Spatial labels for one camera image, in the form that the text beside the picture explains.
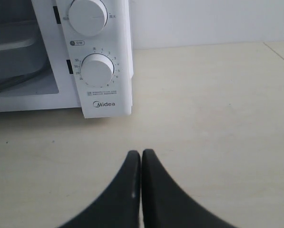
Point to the translucent plastic container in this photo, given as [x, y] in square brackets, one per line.
[22, 50]

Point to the white microwave oven body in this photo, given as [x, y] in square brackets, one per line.
[60, 84]

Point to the white upper power knob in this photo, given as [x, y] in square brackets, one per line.
[88, 17]

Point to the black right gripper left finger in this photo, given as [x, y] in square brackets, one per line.
[118, 205]

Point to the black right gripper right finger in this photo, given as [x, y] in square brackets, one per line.
[165, 204]

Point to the white lower timer knob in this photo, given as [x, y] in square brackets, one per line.
[97, 70]

